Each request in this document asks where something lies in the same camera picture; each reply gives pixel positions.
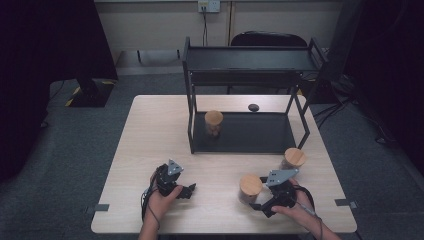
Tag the black chair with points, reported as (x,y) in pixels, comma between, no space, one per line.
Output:
(268,38)

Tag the small black round knob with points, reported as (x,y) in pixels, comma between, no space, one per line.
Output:
(253,107)

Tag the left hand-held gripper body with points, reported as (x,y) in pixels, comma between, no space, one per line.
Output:
(166,183)

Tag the person's right hand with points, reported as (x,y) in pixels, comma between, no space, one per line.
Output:
(301,210)

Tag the black two-tier metal shelf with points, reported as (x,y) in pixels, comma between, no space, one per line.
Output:
(253,133)

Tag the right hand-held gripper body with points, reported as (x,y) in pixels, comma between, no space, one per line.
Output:
(281,195)

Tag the black curtain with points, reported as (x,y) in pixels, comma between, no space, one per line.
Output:
(40,66)

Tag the white wall socket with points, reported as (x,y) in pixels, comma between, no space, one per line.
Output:
(209,5)

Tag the black stand base striped tape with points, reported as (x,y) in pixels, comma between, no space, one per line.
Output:
(91,95)

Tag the glass jar with wooden lid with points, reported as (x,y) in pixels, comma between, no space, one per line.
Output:
(295,156)
(250,185)
(213,121)

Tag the person's left hand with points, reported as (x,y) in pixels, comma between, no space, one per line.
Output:
(160,205)

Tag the dark curtain with stands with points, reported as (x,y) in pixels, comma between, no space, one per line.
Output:
(390,66)

